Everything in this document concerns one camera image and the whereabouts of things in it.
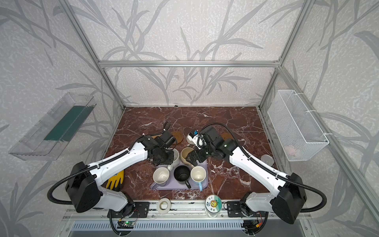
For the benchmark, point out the brown wooden coaster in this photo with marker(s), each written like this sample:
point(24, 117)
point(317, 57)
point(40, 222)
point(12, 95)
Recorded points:
point(178, 136)

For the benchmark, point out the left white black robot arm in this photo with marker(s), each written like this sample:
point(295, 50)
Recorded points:
point(83, 187)

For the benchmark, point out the white wire mesh basket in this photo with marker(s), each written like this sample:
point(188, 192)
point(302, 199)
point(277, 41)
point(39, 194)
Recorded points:
point(295, 125)

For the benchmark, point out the white mug blue handle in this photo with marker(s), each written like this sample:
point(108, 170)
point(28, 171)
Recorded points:
point(198, 175)

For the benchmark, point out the round lidded container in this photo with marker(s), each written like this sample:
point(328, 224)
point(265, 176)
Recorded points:
point(213, 205)

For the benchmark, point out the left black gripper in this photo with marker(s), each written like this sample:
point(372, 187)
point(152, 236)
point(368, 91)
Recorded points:
point(169, 162)

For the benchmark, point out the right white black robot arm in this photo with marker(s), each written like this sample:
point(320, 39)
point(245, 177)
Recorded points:
point(287, 196)

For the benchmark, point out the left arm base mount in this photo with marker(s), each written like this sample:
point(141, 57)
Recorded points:
point(139, 209)

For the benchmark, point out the aluminium front rail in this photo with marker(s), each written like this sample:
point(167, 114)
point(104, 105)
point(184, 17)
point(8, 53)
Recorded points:
point(185, 209)

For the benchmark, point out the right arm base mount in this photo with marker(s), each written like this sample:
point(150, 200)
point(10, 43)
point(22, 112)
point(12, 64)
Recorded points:
point(235, 210)

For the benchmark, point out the black mug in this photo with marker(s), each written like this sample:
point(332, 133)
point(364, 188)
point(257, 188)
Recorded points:
point(182, 175)

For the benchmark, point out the beige spiral woven coaster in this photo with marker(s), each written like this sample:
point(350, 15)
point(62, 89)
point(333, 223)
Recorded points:
point(190, 139)

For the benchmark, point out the amber brown coaster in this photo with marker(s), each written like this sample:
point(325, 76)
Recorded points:
point(227, 136)

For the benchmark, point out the lavender plastic tray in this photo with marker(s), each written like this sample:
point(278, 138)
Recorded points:
point(172, 184)

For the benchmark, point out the white tape roll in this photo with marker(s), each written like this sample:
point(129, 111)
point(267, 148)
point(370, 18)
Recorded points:
point(163, 206)

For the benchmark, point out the clear plastic wall bin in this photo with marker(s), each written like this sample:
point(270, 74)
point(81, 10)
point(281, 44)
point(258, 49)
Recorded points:
point(51, 135)

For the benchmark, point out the yellow work glove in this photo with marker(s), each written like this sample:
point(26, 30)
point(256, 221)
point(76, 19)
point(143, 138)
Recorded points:
point(115, 183)

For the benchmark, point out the small clear cup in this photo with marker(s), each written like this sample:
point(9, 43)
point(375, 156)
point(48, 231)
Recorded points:
point(267, 159)

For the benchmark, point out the pink object in basket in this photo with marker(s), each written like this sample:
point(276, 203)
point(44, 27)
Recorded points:
point(291, 150)

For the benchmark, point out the beige mug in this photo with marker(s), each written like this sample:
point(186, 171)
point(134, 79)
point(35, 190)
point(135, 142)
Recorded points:
point(183, 155)

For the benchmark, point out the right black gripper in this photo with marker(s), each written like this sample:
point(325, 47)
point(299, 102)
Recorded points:
point(195, 152)

